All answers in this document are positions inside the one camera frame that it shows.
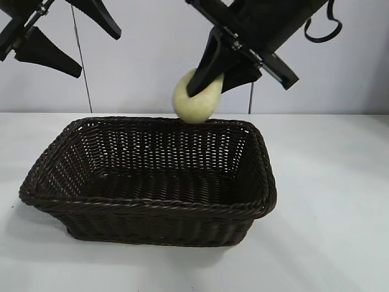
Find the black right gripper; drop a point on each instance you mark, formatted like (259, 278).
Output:
(258, 24)

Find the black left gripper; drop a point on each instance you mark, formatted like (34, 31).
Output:
(15, 30)

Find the dark brown wicker basket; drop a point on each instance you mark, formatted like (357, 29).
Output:
(152, 219)

